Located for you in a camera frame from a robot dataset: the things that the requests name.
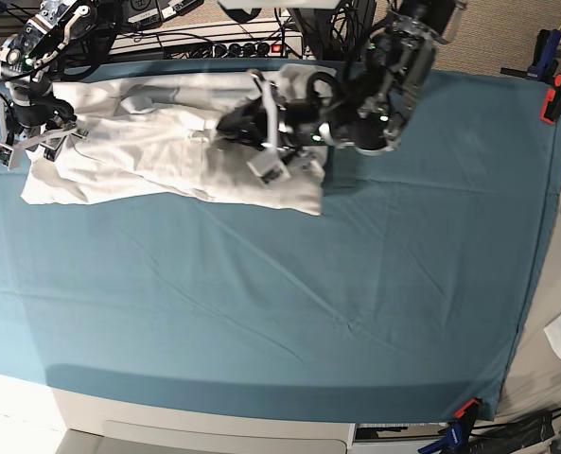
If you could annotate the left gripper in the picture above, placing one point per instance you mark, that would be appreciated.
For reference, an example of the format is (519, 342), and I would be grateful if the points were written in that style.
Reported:
(281, 124)

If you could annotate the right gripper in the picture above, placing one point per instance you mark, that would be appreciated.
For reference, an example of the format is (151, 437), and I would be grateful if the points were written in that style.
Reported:
(42, 122)

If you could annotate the white T-shirt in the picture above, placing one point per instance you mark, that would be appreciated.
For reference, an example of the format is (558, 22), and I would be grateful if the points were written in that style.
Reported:
(152, 135)

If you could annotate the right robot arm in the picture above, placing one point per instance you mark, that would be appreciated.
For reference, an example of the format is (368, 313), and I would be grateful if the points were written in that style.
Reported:
(30, 61)

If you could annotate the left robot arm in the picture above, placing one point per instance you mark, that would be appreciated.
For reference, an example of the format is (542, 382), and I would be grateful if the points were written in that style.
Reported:
(366, 107)

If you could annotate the teal table cloth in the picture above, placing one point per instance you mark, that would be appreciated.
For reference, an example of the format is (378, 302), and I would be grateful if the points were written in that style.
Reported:
(402, 300)

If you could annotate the blue clamp top right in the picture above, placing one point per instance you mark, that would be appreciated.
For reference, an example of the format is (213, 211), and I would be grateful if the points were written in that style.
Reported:
(544, 62)

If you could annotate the blue clamp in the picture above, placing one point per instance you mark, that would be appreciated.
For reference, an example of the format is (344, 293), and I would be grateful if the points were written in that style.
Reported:
(544, 62)
(452, 438)

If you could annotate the orange black clamp top right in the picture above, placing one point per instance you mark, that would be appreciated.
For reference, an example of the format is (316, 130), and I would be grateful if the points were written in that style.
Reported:
(551, 108)

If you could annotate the orange black clamp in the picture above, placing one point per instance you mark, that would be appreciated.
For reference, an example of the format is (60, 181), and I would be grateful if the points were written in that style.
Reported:
(468, 411)
(551, 108)

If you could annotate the orange black clamp bottom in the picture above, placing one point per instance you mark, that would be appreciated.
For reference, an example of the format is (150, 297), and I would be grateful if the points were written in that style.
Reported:
(468, 411)

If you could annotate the blue clamp bottom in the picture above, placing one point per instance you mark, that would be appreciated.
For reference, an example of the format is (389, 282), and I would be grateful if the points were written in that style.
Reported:
(452, 438)

